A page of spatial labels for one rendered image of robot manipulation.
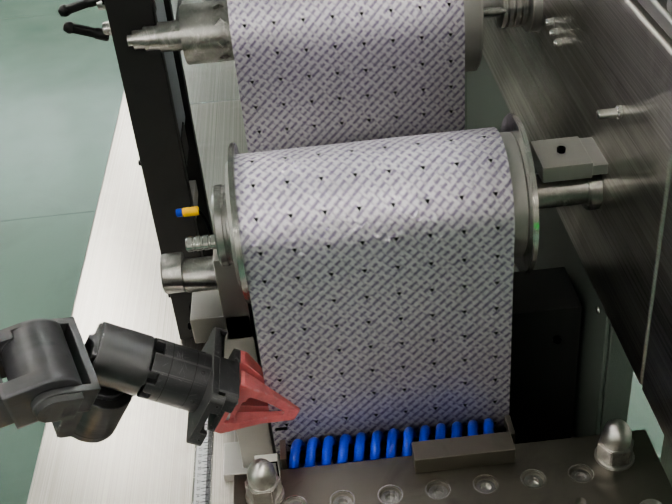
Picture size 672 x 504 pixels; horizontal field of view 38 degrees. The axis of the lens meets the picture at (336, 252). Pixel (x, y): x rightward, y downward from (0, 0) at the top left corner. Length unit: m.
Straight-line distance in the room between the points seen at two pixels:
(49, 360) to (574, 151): 0.49
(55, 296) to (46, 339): 2.18
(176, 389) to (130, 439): 0.32
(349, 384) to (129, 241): 0.69
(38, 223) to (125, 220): 1.84
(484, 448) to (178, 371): 0.29
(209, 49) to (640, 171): 0.48
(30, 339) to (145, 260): 0.64
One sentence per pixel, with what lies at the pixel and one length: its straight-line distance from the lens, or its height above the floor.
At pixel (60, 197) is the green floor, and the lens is 3.56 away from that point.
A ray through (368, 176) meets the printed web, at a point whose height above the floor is 1.30.
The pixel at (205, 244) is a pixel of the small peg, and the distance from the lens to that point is 0.89.
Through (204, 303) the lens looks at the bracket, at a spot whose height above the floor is 1.14.
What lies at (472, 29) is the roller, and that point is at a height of 1.34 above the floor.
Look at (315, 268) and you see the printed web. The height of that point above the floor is 1.24.
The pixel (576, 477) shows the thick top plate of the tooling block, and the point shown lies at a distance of 0.97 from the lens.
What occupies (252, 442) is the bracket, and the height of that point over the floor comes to 0.95.
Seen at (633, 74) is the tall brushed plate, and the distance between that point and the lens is 0.82.
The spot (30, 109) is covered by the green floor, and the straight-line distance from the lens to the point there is 4.24.
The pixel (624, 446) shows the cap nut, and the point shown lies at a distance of 0.96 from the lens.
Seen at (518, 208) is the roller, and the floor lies 1.27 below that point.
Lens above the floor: 1.74
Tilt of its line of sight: 35 degrees down
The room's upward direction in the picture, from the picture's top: 6 degrees counter-clockwise
